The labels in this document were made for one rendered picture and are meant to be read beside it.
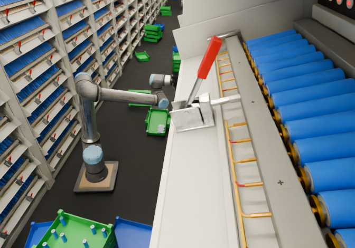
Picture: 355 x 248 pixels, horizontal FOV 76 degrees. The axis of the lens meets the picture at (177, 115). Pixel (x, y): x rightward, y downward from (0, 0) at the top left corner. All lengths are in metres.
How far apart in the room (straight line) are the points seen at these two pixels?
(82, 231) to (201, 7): 1.23
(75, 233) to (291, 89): 1.29
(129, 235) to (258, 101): 1.72
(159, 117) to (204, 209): 2.44
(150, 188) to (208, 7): 1.81
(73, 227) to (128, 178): 0.85
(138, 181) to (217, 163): 1.93
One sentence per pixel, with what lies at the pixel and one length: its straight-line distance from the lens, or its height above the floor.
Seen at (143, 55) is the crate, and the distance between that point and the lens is 4.51.
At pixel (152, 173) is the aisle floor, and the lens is 2.14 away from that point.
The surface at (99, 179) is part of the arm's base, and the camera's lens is 2.05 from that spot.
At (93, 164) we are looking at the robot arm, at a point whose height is 0.28.
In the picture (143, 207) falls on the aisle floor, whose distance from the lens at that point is 1.95.
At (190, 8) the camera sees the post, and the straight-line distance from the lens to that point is 0.37.
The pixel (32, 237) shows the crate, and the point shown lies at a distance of 2.06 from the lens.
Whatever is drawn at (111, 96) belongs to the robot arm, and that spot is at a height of 0.83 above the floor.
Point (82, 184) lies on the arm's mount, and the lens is 2.09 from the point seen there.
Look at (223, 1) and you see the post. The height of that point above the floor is 1.60.
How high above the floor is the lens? 1.66
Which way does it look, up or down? 36 degrees down
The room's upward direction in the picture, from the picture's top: 2 degrees clockwise
